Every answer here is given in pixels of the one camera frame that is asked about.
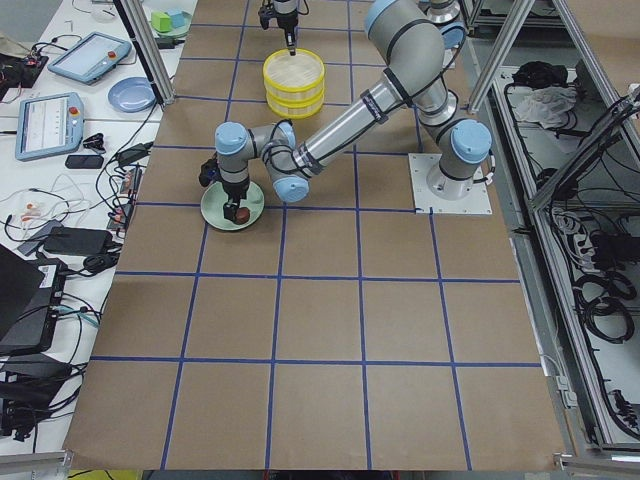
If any blue plate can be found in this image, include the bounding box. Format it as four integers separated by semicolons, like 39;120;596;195
107;77;156;113

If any brown bun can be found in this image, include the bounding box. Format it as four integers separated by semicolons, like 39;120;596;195
234;207;251;225

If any green bowl with blocks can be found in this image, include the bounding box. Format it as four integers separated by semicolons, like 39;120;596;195
150;8;192;38

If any white crumpled cloth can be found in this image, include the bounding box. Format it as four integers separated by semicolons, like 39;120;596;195
514;86;578;129

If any light green plate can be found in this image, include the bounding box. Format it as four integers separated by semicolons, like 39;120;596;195
200;181;264;231

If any green foam cube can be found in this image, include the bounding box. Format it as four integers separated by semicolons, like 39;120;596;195
150;11;173;33

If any black laptop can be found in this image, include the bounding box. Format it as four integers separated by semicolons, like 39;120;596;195
1;246;67;356

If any black power adapter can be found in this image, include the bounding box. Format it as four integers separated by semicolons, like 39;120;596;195
115;142;154;167

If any teach pendant near post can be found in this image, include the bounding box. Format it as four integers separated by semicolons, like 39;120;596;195
47;32;132;85

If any blue foam cube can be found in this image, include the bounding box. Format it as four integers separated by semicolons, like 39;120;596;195
165;8;186;29

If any black phone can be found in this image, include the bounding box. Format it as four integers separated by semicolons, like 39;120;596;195
65;154;104;170

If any aluminium frame post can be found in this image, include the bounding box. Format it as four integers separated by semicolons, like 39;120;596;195
114;0;175;107

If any black power brick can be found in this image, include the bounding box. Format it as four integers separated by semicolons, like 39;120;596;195
43;226;112;256

